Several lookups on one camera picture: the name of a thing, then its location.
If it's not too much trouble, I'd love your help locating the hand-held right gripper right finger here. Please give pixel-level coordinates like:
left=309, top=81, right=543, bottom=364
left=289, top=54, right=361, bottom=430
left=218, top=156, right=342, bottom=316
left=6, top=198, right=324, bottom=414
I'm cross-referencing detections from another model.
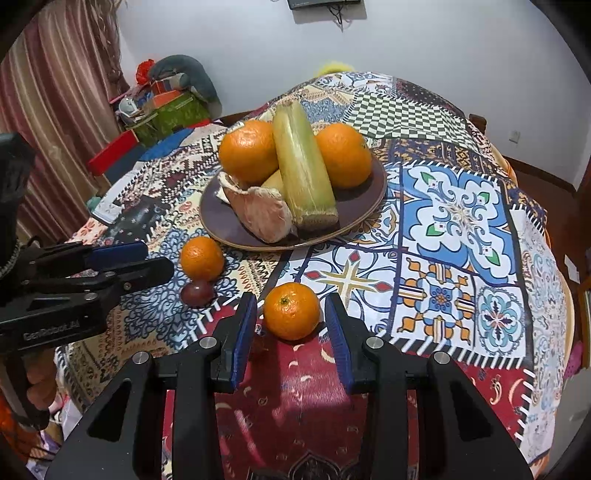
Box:
left=324, top=293, right=534, bottom=480

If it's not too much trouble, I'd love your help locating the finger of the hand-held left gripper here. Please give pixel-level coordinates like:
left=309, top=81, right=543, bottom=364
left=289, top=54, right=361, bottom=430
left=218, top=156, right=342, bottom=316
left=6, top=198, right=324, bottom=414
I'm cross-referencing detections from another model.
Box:
left=60, top=257, right=175, bottom=296
left=28, top=241, right=149, bottom=278

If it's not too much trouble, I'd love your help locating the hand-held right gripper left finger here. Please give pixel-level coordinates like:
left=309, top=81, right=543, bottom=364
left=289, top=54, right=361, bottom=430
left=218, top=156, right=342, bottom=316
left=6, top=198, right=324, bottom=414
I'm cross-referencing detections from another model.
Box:
left=44, top=292, right=258, bottom=480

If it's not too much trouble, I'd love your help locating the small mandarin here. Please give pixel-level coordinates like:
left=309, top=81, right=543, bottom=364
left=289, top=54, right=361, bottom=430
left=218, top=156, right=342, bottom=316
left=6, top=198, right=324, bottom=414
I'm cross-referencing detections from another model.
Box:
left=180, top=236, right=225, bottom=282
left=263, top=282, right=321, bottom=341

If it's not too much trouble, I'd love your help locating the plastic-wrapped pomelo piece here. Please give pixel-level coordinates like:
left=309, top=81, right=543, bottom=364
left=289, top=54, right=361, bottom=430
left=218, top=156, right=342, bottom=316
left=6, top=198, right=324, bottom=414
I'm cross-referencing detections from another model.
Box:
left=217, top=172, right=296, bottom=244

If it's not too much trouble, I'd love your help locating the brown round plate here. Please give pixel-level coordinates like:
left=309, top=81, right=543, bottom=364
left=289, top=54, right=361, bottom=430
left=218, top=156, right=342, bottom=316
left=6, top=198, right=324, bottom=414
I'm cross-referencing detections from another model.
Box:
left=199, top=154, right=387, bottom=251

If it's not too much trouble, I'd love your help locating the large orange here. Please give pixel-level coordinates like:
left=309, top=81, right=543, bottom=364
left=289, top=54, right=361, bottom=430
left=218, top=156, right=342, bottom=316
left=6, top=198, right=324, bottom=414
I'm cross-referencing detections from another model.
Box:
left=218, top=119, right=280, bottom=185
left=315, top=122, right=373, bottom=189

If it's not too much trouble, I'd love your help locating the long sugarcane piece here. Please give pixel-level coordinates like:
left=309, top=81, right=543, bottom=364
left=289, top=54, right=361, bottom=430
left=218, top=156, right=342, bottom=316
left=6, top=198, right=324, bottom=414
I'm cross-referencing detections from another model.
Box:
left=271, top=99, right=339, bottom=232

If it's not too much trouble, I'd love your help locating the person's left hand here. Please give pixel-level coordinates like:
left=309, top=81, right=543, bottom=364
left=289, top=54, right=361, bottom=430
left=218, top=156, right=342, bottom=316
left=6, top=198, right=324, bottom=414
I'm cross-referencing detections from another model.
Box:
left=25, top=357, right=58, bottom=411

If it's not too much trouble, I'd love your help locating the white remote control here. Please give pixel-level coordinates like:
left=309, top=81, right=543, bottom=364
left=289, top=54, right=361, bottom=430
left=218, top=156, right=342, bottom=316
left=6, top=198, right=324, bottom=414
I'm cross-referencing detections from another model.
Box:
left=90, top=191, right=124, bottom=225

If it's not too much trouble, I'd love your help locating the red flat box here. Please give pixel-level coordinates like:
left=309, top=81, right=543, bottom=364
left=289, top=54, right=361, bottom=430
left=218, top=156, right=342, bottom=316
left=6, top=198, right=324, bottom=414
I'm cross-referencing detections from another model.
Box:
left=88, top=130, right=139, bottom=176

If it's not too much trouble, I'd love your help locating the green patterned box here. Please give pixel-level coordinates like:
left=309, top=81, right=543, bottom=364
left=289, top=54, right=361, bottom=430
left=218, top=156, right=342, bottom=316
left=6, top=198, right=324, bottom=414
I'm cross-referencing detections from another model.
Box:
left=134, top=99, right=211, bottom=146

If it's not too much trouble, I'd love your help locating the orange box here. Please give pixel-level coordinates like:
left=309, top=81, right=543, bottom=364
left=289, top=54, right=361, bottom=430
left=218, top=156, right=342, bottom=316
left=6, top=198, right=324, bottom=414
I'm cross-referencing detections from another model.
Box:
left=150, top=78, right=186, bottom=108

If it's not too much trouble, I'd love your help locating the patchwork patterned tablecloth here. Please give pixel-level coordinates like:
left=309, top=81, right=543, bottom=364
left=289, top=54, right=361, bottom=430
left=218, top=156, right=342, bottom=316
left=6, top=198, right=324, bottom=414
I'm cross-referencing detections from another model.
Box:
left=55, top=69, right=568, bottom=480

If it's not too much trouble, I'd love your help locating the striped curtain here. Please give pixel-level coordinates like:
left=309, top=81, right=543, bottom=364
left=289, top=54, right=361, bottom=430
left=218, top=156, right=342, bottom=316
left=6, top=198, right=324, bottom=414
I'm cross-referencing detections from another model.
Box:
left=0, top=0, right=130, bottom=241

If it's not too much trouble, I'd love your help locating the black wall monitor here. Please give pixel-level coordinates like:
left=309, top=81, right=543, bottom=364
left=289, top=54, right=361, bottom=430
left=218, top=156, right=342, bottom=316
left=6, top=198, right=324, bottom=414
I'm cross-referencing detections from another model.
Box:
left=287, top=0, right=361, bottom=11

